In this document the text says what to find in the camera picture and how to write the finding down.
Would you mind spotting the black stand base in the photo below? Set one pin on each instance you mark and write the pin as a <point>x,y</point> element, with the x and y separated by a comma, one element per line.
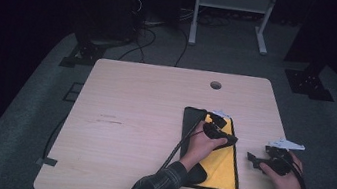
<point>87,52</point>
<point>308,83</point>

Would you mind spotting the yellow and black cloth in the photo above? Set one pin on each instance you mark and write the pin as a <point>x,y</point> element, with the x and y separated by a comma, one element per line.
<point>221,168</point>

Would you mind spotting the white metal frame stand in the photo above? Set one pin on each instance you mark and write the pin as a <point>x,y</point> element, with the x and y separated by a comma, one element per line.
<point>234,2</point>

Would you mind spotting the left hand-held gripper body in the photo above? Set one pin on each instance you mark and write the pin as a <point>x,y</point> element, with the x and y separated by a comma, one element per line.
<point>215,130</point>

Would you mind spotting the person's left hand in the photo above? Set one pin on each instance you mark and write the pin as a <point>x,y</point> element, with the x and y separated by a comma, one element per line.
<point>198,149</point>

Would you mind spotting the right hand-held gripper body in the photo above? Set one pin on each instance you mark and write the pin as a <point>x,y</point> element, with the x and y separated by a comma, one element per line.
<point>279,163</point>

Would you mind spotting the grey tape strip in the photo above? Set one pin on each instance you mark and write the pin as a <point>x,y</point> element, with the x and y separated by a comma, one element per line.
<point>47,161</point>

